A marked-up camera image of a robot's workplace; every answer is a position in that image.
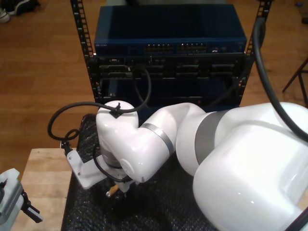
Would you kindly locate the black bubble wrap mat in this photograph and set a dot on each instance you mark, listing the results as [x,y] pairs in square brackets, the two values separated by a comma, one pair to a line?
[96,211]

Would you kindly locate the blue flat box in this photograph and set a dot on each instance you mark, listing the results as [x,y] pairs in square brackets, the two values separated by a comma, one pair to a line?
[148,112]

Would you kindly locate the black rack server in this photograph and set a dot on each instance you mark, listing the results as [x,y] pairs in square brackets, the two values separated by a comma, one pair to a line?
[192,69]

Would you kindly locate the wooden chair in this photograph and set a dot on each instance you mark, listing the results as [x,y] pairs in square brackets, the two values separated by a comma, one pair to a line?
[292,79]

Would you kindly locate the white shoe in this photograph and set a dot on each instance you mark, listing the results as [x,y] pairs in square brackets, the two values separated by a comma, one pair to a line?
[3,15]

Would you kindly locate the dark shoe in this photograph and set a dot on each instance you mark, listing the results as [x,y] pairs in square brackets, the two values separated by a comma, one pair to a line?
[21,6]

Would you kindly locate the small blue object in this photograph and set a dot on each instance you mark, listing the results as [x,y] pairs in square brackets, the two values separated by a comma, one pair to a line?
[299,3]

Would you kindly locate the black perforated rack post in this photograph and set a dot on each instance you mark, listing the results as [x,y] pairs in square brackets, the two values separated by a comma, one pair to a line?
[81,31]
[263,8]

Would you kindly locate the blue network switch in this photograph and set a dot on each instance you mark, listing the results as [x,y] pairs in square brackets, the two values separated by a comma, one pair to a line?
[168,24]

